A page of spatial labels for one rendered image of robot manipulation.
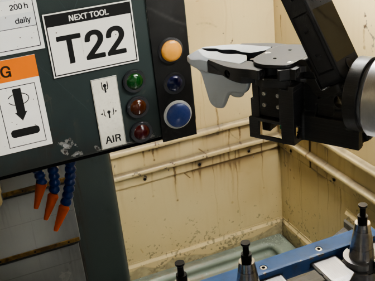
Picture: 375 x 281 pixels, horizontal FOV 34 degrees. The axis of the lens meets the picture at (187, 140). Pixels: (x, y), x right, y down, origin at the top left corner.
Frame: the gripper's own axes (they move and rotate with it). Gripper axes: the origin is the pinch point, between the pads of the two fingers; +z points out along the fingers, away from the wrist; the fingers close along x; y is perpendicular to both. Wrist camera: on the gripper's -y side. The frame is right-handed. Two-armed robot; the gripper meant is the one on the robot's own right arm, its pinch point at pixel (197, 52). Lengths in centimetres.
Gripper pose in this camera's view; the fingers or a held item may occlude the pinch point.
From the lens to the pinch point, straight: 68.5
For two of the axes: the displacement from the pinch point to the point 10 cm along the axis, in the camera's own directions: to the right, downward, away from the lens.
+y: 1.0, 9.1, 4.1
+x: 6.1, -3.8, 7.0
